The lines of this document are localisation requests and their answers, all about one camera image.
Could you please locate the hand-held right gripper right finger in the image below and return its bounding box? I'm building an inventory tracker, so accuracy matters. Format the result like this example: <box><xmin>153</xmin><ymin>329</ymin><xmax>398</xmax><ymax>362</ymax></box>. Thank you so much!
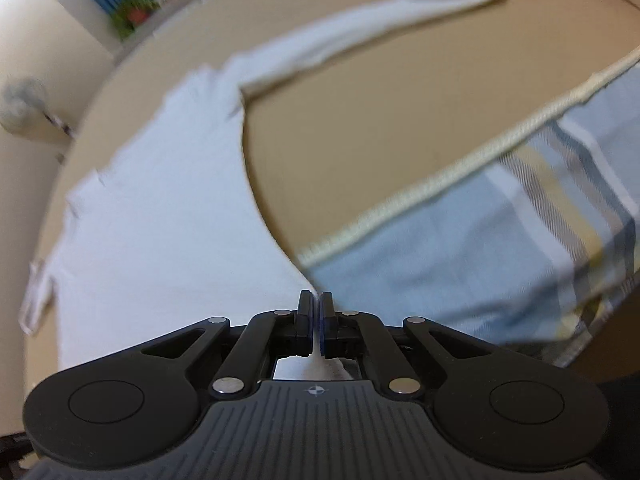
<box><xmin>319</xmin><ymin>291</ymin><xmax>497</xmax><ymax>402</ymax></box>

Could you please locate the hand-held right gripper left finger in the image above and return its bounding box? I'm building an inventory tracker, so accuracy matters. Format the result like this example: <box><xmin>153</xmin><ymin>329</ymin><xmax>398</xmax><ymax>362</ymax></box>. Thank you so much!
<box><xmin>141</xmin><ymin>290</ymin><xmax>315</xmax><ymax>401</ymax></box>

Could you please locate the white long-sleeve shirt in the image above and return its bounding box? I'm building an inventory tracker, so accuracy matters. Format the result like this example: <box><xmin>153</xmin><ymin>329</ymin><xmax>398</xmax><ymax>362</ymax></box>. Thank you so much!
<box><xmin>18</xmin><ymin>0</ymin><xmax>507</xmax><ymax>382</ymax></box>

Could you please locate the blue striped cloth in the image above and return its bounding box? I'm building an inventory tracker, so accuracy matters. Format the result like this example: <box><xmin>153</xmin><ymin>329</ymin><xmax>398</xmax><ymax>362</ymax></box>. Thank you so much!
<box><xmin>295</xmin><ymin>46</ymin><xmax>640</xmax><ymax>368</ymax></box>

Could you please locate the green potted plant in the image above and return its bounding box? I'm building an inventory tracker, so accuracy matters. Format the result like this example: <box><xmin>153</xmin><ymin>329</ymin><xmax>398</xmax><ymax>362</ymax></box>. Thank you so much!
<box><xmin>110</xmin><ymin>0</ymin><xmax>161</xmax><ymax>41</ymax></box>

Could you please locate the white round fan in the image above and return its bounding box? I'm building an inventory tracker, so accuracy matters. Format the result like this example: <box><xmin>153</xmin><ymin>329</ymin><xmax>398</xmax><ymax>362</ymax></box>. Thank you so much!
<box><xmin>0</xmin><ymin>76</ymin><xmax>50</xmax><ymax>133</ymax></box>

